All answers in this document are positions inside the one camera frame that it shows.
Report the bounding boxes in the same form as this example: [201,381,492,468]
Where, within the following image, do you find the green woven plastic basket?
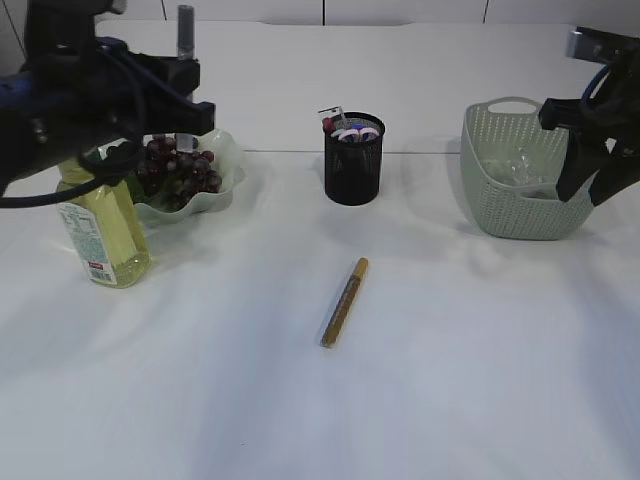
[460,97,594,241]

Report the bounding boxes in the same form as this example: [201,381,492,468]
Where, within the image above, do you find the clear plastic sheet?
[481,147,549,187]

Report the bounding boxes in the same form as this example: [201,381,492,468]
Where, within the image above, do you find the gold glitter pen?
[320,257,369,348]

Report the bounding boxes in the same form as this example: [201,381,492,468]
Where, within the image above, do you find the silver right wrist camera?
[566,26,639,64]

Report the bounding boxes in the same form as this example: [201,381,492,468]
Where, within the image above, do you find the red marker pen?
[322,117,336,134]

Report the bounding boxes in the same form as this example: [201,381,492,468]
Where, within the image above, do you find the black mesh pen holder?
[324,111,386,206]

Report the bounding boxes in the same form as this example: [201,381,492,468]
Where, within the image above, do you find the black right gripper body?
[538,50,639,147]

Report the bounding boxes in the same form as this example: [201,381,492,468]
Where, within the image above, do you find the clear plastic ruler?
[317,106,346,129]

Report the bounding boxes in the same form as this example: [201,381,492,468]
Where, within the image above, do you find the yellow tea bottle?
[57,180,151,289]

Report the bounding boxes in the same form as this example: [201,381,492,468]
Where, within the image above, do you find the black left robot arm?
[1,37,216,192]

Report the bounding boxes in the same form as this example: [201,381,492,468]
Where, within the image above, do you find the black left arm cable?
[0,44,149,210]

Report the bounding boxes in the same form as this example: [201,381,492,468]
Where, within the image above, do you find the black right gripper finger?
[556,129,615,203]
[589,142,639,206]

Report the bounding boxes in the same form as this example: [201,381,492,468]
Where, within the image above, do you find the purple grape bunch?
[126,135,221,211]

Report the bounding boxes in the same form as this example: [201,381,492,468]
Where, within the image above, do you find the green wavy plastic plate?
[134,129,245,225]

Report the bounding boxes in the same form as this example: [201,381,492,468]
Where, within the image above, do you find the pink purple scissors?
[331,127,379,143]

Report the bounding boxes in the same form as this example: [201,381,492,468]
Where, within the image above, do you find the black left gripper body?
[29,37,216,160]

